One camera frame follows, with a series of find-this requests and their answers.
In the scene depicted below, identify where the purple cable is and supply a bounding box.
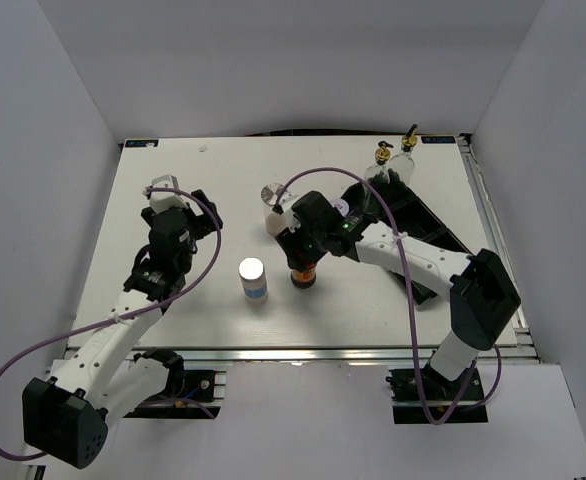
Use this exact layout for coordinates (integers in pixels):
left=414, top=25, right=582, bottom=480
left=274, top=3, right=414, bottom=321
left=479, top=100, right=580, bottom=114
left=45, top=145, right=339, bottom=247
left=274, top=167, right=503, bottom=426
left=0, top=185, right=224, bottom=461

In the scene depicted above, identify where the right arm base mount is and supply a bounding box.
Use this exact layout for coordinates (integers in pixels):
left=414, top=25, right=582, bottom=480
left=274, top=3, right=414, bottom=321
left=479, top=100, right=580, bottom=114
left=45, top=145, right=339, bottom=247
left=386, top=368, right=489, bottom=425

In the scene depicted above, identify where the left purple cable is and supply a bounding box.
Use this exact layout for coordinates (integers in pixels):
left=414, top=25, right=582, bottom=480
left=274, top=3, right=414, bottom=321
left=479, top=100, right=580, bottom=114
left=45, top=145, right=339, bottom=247
left=0, top=185, right=224, bottom=461

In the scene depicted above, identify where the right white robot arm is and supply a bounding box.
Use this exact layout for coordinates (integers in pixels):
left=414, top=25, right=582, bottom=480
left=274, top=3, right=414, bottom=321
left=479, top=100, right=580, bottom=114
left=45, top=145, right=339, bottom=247
left=265, top=191, right=521, bottom=399

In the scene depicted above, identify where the aluminium table frame rail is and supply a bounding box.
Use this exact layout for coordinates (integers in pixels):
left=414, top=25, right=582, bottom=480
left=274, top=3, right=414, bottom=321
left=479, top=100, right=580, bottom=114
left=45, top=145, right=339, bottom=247
left=40, top=133, right=542, bottom=365

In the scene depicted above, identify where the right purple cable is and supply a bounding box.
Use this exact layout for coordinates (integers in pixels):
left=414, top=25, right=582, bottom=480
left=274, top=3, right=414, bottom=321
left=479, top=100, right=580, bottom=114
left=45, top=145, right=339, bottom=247
left=274, top=167, right=503, bottom=426

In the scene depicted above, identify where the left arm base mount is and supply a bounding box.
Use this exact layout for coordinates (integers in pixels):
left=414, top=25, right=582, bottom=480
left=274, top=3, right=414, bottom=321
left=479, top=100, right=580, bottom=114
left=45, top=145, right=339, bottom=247
left=125, top=348, right=227, bottom=420

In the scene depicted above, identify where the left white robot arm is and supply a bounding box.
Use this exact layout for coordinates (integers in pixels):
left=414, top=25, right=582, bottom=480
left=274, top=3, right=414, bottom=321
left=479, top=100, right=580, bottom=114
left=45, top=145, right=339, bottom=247
left=22, top=184, right=223, bottom=469

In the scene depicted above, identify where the red-lid dark sauce jar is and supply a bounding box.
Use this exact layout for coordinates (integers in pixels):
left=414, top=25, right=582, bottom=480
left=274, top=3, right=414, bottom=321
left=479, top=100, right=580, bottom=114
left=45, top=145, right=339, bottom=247
left=290, top=265, right=317, bottom=289

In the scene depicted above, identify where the black plastic organizer tray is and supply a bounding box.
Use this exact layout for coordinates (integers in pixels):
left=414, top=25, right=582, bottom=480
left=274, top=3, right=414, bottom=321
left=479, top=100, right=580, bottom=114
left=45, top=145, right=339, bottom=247
left=340, top=179, right=474, bottom=305

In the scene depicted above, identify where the blue-label silver-lid shaker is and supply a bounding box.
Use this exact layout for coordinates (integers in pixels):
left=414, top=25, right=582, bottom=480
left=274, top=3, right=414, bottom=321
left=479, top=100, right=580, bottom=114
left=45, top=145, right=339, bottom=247
left=238, top=257, right=268, bottom=303

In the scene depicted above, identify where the blue table logo sticker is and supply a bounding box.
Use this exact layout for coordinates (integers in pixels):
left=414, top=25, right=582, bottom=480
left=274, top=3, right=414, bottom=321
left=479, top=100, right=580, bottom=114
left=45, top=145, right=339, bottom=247
left=124, top=139, right=159, bottom=149

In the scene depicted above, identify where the small white-lid sauce jar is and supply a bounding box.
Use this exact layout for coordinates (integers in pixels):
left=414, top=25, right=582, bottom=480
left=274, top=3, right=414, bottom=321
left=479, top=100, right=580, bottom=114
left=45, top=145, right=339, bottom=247
left=332, top=199, right=350, bottom=217

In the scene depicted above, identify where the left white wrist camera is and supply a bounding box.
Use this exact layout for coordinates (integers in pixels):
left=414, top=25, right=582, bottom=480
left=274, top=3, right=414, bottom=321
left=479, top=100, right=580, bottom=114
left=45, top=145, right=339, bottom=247
left=145, top=174, right=188, bottom=214

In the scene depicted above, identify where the clear silver-lid spice jar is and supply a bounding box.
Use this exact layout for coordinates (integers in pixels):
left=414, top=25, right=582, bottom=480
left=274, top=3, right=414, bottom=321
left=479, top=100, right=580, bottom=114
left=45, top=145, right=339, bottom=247
left=260, top=183, right=286, bottom=237

